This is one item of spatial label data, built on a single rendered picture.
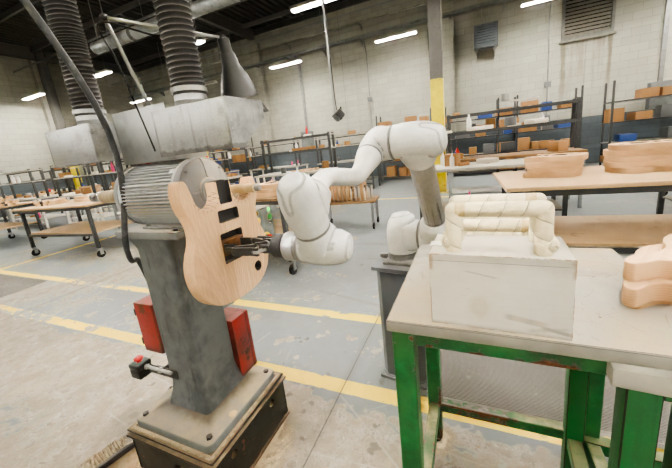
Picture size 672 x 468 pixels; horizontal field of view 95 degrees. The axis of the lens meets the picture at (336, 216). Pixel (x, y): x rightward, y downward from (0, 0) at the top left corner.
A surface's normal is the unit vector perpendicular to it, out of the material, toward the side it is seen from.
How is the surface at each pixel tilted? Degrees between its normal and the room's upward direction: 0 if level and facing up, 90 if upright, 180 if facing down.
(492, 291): 90
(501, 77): 90
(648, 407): 90
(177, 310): 90
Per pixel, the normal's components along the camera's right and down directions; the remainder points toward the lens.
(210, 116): -0.39, 0.25
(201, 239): 0.91, -0.04
